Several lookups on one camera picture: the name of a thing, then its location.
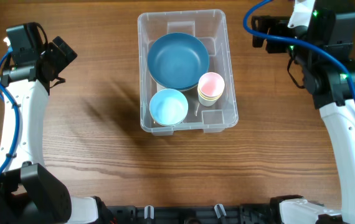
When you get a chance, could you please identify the left blue cable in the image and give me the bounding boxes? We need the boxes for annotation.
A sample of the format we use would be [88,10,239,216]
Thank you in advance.
[0,46,22,212]

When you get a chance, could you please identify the light blue small bowl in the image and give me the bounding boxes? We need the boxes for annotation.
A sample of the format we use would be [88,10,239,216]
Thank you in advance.
[149,88,189,117]

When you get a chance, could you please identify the clear plastic storage container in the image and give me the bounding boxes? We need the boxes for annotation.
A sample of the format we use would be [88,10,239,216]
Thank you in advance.
[138,9,239,136]

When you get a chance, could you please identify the cream cup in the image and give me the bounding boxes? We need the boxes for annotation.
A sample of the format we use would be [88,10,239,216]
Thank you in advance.
[198,94,217,106]

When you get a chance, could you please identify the pink cup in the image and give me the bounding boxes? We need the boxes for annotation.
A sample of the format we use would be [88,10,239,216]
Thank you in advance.
[198,72,225,98]

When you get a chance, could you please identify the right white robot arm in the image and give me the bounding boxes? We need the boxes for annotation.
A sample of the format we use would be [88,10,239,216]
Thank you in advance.
[250,12,355,223]

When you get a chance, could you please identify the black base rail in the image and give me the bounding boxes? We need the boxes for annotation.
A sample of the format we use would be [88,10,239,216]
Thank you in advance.
[98,195,302,224]

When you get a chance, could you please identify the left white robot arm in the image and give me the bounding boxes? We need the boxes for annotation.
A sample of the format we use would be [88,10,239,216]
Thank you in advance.
[0,35,106,223]

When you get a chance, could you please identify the mint green small bowl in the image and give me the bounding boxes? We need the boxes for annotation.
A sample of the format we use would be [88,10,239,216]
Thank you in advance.
[152,116,186,126]

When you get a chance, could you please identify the yellow cup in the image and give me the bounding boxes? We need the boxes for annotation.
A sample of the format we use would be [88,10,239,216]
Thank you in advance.
[197,88,223,101]

